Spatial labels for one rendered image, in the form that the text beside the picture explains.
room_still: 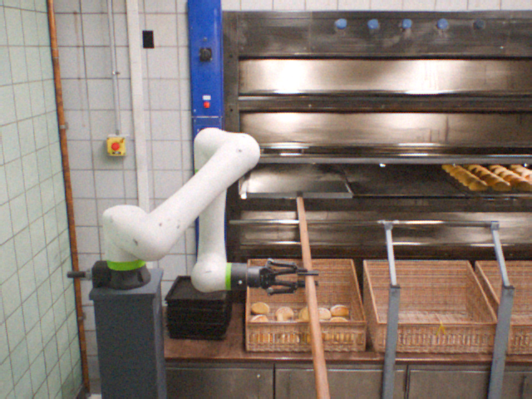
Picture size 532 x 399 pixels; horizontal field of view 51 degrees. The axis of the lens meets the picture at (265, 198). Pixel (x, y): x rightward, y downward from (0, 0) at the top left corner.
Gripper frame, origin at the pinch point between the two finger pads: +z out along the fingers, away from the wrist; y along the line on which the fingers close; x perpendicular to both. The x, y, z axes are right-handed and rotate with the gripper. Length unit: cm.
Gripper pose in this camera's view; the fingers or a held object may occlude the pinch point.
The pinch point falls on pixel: (307, 278)
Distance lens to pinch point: 193.7
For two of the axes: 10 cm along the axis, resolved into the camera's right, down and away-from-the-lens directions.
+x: -0.3, 2.6, -9.7
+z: 10.0, 0.1, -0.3
